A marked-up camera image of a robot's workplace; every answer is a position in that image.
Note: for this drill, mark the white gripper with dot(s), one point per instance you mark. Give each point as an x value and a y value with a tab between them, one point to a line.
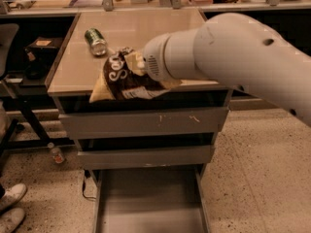
155	58

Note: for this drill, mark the brown chip bag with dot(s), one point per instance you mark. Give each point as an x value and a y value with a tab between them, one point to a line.
117	82

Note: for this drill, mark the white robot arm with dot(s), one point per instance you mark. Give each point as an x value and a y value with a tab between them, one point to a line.
238	52

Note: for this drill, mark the top drawer front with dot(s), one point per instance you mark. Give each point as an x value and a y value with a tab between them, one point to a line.
144	123

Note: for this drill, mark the grey drawer cabinet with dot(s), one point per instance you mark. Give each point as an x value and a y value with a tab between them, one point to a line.
77	70

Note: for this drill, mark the middle drawer front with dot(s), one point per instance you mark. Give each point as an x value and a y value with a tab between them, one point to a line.
121	159

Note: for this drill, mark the open bottom drawer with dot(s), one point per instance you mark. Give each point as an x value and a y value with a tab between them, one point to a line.
150	200

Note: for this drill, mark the green soda can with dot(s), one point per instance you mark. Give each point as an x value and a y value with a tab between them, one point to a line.
97	43

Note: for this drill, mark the black box with label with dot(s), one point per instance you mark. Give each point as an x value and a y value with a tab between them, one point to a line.
42	43

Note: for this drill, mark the small plastic bottle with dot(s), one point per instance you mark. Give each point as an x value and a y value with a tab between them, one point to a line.
56	152

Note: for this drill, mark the grey office chair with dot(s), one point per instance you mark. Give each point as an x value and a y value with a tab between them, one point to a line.
8	32

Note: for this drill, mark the white shoe lower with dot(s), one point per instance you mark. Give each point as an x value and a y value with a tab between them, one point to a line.
10	220

